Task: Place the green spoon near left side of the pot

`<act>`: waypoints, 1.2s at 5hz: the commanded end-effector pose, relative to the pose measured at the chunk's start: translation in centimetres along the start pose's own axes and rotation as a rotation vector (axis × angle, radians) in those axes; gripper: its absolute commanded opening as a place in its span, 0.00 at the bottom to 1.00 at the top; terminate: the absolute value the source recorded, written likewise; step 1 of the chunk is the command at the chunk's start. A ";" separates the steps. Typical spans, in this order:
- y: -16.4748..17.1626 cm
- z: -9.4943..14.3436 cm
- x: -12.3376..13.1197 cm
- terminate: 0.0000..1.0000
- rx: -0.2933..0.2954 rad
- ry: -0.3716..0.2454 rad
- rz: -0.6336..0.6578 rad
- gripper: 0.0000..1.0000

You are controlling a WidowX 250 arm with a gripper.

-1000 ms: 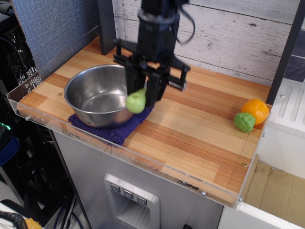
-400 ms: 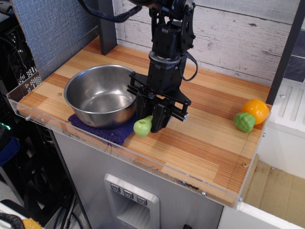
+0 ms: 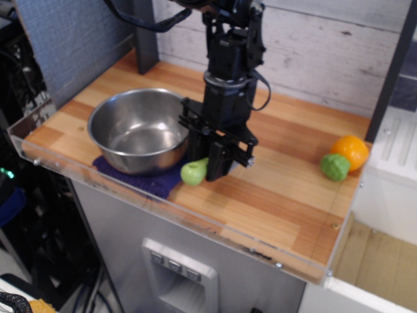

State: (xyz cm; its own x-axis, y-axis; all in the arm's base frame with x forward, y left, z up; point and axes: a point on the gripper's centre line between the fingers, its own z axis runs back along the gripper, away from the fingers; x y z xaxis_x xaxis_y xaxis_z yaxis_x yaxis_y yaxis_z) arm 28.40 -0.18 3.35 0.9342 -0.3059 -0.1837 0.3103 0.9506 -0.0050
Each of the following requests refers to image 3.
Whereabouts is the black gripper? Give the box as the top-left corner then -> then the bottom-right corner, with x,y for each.
180,73 -> 258,182

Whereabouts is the green handled grey spatula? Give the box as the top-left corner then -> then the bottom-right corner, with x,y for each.
180,158 -> 209,186

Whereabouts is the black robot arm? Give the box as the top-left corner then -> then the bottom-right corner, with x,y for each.
178,1 -> 267,182

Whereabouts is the stainless steel pot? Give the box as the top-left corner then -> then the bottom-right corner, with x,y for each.
87,88 -> 188,175

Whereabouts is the purple cloth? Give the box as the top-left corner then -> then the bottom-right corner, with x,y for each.
93,156 -> 187,199

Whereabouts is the green toy pepper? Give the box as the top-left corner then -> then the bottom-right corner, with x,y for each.
319,153 -> 351,182

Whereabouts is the grey dispenser panel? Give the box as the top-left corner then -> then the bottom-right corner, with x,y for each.
142,238 -> 219,312

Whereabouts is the silver toy fridge cabinet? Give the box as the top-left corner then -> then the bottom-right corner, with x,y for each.
74,183 -> 306,312

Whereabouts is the orange toy pepper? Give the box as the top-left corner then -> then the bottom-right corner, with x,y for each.
330,135 -> 369,172

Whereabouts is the blue fabric panel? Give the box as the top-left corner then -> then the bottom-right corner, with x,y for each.
14,1 -> 134,104

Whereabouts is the black plastic crate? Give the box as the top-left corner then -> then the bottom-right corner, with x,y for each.
1,34 -> 50,123

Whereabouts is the white toy sink unit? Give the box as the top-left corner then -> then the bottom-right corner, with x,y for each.
298,107 -> 417,313

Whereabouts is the dark grey left post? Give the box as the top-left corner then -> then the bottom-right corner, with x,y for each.
132,0 -> 159,74

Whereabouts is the dark grey post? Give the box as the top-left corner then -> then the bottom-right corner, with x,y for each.
365,0 -> 416,143
132,0 -> 159,74

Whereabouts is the clear acrylic guard rail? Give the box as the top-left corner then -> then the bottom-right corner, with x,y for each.
9,100 -> 369,284

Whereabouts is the dark grey right post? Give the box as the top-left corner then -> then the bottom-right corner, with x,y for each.
365,0 -> 416,143

